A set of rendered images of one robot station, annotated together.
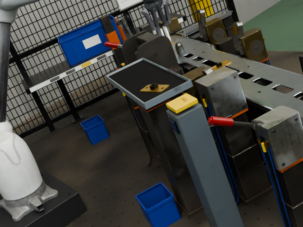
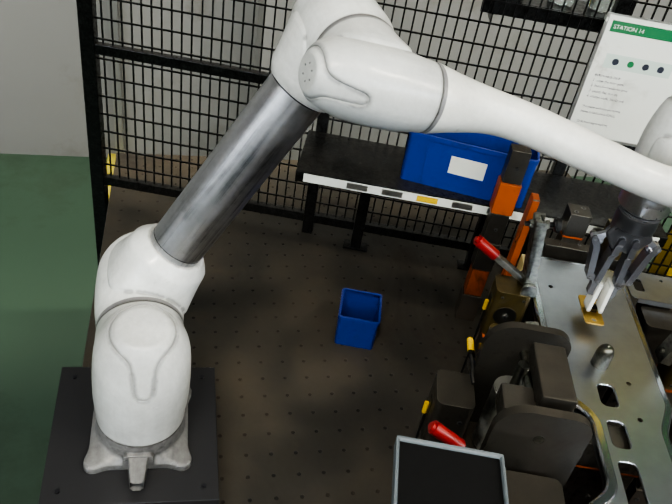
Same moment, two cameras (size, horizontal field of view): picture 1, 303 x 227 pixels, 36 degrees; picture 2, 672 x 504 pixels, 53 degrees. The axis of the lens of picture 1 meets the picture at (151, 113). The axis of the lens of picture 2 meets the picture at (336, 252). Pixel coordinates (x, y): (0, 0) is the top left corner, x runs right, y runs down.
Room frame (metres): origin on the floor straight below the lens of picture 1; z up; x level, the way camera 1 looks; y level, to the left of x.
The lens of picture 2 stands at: (0.85, 0.08, 1.85)
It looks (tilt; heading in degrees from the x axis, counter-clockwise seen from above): 37 degrees down; 13
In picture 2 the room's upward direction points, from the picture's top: 10 degrees clockwise
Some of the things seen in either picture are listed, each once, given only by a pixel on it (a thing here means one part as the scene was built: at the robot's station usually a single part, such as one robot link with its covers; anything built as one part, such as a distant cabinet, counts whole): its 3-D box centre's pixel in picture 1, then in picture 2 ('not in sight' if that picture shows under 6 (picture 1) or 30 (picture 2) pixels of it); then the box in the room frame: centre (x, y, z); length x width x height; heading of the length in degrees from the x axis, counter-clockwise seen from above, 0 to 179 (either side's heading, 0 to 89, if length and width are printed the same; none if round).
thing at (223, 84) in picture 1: (231, 140); not in sight; (1.20, -0.19, 0.90); 0.13 x 0.08 x 0.41; 103
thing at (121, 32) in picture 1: (135, 69); (499, 292); (2.08, -0.01, 0.95); 0.03 x 0.01 x 0.50; 13
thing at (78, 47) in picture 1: (90, 39); (469, 155); (2.38, 0.15, 1.10); 0.30 x 0.17 x 0.13; 96
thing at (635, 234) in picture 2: (152, 1); (631, 229); (2.01, -0.18, 1.22); 0.08 x 0.07 x 0.09; 103
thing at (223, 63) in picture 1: (218, 65); not in sight; (1.56, -0.29, 1.01); 0.08 x 0.04 x 0.01; 103
